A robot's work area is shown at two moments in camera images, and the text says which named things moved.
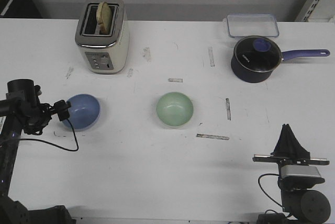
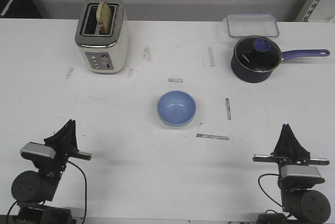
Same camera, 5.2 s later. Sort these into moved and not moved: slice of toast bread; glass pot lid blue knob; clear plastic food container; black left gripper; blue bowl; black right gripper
Moved: black left gripper; blue bowl
Not moved: slice of toast bread; clear plastic food container; black right gripper; glass pot lid blue knob
